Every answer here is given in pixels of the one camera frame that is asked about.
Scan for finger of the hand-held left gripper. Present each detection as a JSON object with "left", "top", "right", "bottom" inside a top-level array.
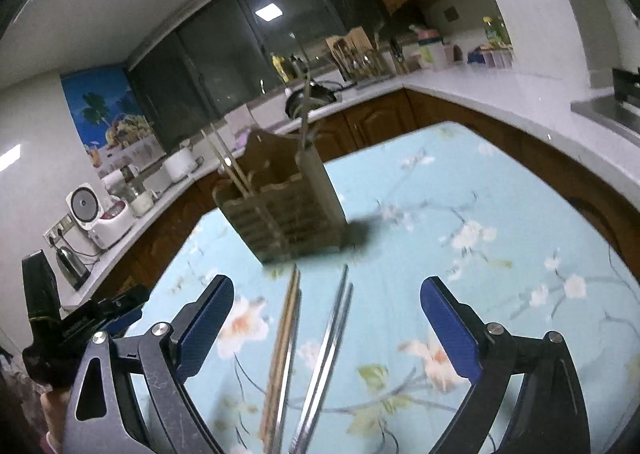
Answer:
[{"left": 97, "top": 285, "right": 151, "bottom": 339}]

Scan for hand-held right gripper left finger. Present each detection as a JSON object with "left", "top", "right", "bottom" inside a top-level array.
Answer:
[{"left": 65, "top": 275, "right": 234, "bottom": 454}]

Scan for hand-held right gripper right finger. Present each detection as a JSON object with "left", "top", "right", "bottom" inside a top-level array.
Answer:
[{"left": 420, "top": 276, "right": 586, "bottom": 454}]

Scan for wooden chopstick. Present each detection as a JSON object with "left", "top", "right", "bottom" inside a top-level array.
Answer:
[
  {"left": 272, "top": 270, "right": 303, "bottom": 454},
  {"left": 259, "top": 268, "right": 299, "bottom": 454},
  {"left": 200, "top": 129, "right": 247, "bottom": 199},
  {"left": 210, "top": 123, "right": 252, "bottom": 197}
]

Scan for metal chopstick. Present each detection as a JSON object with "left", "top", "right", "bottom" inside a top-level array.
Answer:
[
  {"left": 299, "top": 283, "right": 355, "bottom": 454},
  {"left": 289, "top": 264, "right": 349, "bottom": 454}
]

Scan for wooden utensil holder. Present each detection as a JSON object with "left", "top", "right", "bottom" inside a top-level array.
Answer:
[{"left": 212, "top": 129, "right": 347, "bottom": 265}]

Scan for metal spoon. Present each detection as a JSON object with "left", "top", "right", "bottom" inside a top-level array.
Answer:
[{"left": 305, "top": 78, "right": 321, "bottom": 151}]

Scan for metal fork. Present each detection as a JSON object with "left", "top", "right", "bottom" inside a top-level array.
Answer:
[{"left": 295, "top": 34, "right": 313, "bottom": 151}]

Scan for person's left hand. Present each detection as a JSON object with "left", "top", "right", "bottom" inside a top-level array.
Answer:
[{"left": 40, "top": 386, "right": 73, "bottom": 436}]

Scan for steel electric kettle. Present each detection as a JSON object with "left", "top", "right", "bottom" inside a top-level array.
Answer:
[{"left": 55, "top": 245, "right": 92, "bottom": 291}]

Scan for white rice cooker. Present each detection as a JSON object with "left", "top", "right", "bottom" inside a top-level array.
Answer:
[{"left": 66, "top": 184, "right": 134, "bottom": 251}]

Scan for small white pot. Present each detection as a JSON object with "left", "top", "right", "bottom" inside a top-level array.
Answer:
[{"left": 128, "top": 191, "right": 155, "bottom": 218}]

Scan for floral blue tablecloth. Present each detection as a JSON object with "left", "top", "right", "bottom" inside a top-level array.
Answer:
[{"left": 107, "top": 121, "right": 640, "bottom": 454}]

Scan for white cylindrical cooker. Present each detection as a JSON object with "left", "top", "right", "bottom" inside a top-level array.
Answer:
[{"left": 163, "top": 147, "right": 196, "bottom": 183}]

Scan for wooden lower cabinets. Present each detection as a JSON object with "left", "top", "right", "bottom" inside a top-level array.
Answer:
[{"left": 100, "top": 88, "right": 640, "bottom": 295}]

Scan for white kitchen countertop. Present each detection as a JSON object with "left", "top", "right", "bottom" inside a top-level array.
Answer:
[{"left": 59, "top": 64, "right": 640, "bottom": 311}]

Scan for black wok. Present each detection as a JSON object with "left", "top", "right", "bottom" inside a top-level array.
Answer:
[{"left": 284, "top": 80, "right": 342, "bottom": 117}]

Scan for dark kitchen window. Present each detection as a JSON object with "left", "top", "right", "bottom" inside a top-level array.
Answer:
[{"left": 125, "top": 0, "right": 383, "bottom": 135}]

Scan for yellow bottle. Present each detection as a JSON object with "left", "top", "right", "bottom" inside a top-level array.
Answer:
[{"left": 271, "top": 52, "right": 292, "bottom": 83}]

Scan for seasoning jar set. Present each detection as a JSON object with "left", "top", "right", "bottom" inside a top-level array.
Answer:
[{"left": 469, "top": 46, "right": 514, "bottom": 70}]

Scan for gas stove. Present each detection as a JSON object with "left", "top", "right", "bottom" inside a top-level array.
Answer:
[{"left": 570, "top": 66, "right": 640, "bottom": 135}]

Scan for pink and white container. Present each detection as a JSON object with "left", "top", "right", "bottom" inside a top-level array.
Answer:
[{"left": 410, "top": 26, "right": 447, "bottom": 70}]

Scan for utensil rack with cutting boards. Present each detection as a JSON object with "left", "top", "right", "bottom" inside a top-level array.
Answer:
[{"left": 325, "top": 26, "right": 397, "bottom": 83}]

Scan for yellow oil bottles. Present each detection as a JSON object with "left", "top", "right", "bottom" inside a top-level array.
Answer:
[{"left": 482, "top": 16, "right": 512, "bottom": 48}]

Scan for wall socket strip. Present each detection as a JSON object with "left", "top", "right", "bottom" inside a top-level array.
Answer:
[{"left": 43, "top": 215, "right": 72, "bottom": 245}]

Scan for tropical fruit wall poster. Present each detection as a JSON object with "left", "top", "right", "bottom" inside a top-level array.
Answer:
[{"left": 60, "top": 65, "right": 167, "bottom": 171}]

